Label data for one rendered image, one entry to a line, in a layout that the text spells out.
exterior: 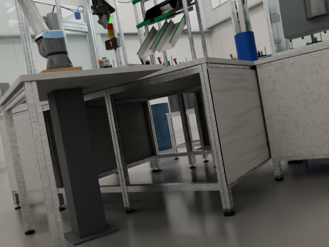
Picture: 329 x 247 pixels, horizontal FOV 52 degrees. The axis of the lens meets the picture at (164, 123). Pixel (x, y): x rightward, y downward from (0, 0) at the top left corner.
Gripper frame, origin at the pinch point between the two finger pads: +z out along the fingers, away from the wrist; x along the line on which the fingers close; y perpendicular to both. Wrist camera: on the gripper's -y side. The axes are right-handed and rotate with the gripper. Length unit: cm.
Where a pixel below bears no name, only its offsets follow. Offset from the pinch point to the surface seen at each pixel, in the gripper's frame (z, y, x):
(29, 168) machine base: 87, 5, -107
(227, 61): 38, -22, 70
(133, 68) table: 38, 37, 45
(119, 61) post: 16.6, -33.1, -22.6
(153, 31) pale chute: 5.0, -27.1, 18.4
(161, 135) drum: 97, -314, -196
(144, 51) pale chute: 19.4, -14.9, 16.3
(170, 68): 38, 7, 47
